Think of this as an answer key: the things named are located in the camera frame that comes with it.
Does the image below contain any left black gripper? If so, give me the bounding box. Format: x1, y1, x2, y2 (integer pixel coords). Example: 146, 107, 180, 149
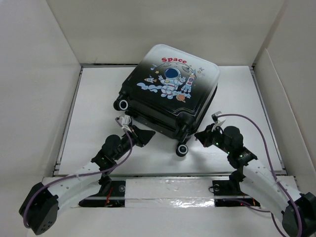
113, 124, 155, 160

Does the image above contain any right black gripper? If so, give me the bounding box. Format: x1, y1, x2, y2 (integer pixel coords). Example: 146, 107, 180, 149
195, 122, 232, 155

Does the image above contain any black white space suitcase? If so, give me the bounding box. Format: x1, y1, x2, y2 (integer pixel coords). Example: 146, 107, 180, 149
113, 44, 220, 157

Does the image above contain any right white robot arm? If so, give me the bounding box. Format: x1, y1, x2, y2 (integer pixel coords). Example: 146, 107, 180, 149
195, 124, 316, 237

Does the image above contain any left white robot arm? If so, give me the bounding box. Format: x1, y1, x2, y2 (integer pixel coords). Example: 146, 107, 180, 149
19, 125, 155, 236

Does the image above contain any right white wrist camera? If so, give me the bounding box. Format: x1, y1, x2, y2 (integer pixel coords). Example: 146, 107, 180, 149
211, 111, 226, 131

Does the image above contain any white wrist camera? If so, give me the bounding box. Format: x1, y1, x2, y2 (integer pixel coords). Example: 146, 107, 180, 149
116, 115, 132, 129
211, 111, 226, 131

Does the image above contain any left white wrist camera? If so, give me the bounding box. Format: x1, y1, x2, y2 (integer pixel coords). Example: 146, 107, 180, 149
116, 115, 132, 129

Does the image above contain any aluminium mounting rail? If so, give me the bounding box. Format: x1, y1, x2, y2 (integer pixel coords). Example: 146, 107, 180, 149
54, 172, 284, 200

